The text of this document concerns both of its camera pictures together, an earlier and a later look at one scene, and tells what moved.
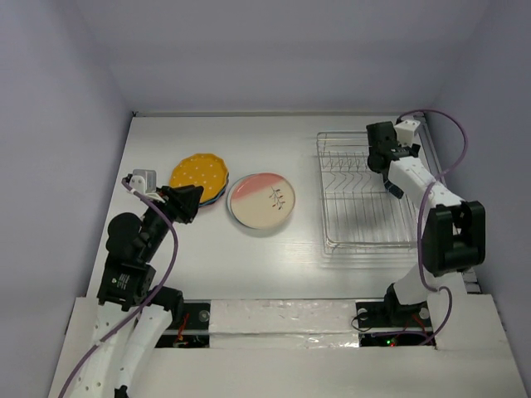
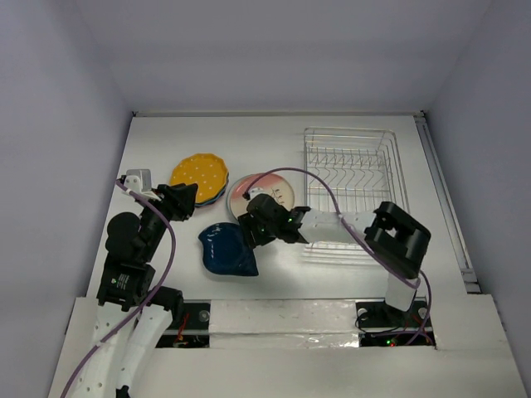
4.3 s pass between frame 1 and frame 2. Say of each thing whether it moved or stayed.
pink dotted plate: stayed
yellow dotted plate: stayed
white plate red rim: stayed
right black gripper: moved
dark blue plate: moved
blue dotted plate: stayed
